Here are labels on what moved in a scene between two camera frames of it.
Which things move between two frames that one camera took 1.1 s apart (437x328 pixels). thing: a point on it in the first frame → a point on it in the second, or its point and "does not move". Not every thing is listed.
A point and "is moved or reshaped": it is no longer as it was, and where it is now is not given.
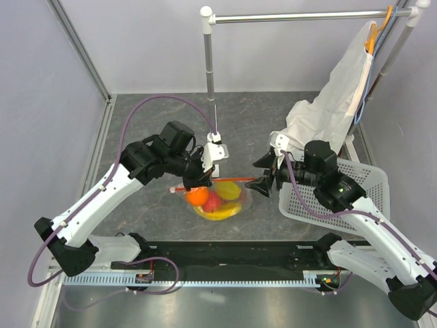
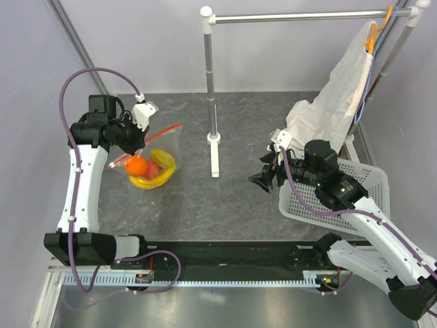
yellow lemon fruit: (228, 190) is moved or reshaped
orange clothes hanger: (369, 44) does not move
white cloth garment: (326, 118) does not move
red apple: (213, 203) is moved or reshaped
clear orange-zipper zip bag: (226, 198) is moved or reshaped
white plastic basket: (301, 201) does not move
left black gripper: (201, 179) → (138, 143)
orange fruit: (198, 196) is moved or reshaped
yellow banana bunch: (226, 210) → (152, 184)
